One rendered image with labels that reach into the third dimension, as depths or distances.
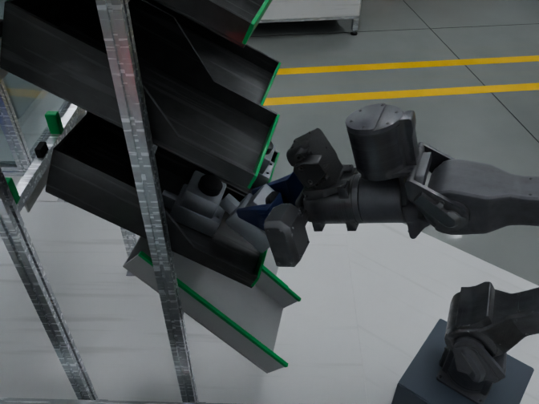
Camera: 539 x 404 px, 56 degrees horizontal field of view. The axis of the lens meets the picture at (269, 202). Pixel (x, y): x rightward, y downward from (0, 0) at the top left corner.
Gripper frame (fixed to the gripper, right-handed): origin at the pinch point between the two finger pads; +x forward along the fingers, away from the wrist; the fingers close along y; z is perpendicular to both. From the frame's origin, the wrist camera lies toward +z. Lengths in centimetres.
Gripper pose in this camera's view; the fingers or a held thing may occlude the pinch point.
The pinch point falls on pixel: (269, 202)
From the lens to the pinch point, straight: 62.8
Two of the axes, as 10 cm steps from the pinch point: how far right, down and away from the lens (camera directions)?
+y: -3.6, 5.4, -7.6
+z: -2.7, -8.4, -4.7
